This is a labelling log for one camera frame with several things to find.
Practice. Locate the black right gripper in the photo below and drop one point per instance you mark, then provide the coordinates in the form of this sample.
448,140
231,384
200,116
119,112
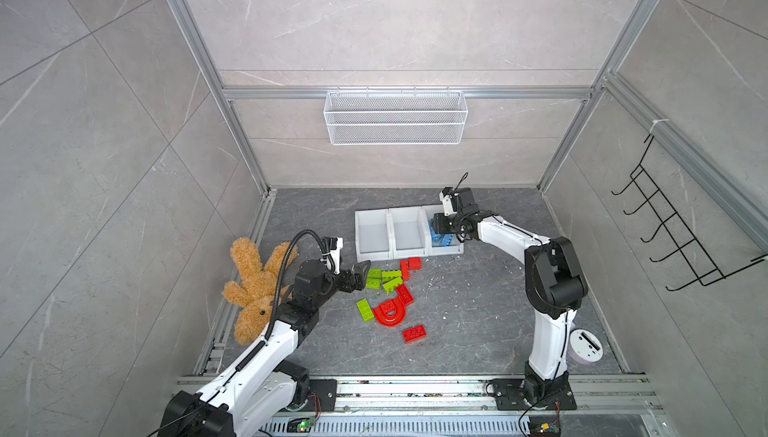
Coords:
439,224

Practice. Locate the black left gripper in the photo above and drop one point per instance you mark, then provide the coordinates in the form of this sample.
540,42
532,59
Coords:
359,279

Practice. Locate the red lego brick front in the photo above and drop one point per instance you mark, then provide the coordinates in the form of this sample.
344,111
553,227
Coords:
414,334

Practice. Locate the blue lego brick studs up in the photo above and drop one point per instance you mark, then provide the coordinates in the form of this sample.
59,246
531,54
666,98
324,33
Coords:
440,240

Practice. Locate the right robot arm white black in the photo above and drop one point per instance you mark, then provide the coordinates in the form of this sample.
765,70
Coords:
554,285

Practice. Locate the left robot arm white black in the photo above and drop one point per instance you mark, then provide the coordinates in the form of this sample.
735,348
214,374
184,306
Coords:
261,381

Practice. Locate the green lego brick lower left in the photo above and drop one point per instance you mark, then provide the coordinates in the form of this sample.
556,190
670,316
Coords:
373,283

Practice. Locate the white right storage bin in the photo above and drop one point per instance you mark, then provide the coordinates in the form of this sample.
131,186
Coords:
457,248

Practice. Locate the white storage bin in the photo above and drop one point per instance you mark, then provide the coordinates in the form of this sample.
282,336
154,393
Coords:
457,248
408,236
372,235

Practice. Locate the green lego brick upper left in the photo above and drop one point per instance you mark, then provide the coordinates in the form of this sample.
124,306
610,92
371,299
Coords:
374,273

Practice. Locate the green lego brick upper side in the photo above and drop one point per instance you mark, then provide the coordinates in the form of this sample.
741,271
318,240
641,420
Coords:
391,275

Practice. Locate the green lego brick lone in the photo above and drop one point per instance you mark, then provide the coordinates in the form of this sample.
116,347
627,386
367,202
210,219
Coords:
365,310

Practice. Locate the green lego brick tilted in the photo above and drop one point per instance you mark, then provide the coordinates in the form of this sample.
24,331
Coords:
390,285

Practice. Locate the red lego brick long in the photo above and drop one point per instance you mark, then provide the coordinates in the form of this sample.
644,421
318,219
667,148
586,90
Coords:
405,270

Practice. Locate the white left storage bin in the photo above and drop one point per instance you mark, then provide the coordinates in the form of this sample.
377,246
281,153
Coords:
372,235

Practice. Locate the white middle storage bin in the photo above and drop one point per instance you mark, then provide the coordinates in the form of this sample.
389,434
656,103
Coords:
408,236

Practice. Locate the red lego arch piece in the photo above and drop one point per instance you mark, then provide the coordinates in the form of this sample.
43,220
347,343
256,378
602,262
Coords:
390,313

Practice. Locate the red lego brick square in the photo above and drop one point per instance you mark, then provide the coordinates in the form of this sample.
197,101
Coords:
414,264

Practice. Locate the brown teddy bear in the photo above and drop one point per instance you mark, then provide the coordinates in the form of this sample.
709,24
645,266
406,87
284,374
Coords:
254,294

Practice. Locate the white tape roll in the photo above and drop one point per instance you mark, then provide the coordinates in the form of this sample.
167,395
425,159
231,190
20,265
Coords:
585,347

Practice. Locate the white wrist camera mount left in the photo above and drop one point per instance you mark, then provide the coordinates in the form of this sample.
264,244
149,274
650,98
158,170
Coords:
331,253

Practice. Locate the white wire mesh basket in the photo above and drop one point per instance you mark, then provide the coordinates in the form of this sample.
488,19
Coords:
395,117

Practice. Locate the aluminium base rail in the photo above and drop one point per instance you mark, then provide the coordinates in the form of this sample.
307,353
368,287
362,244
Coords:
472,405

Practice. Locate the black wire hook rack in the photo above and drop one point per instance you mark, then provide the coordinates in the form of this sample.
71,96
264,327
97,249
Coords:
684,240

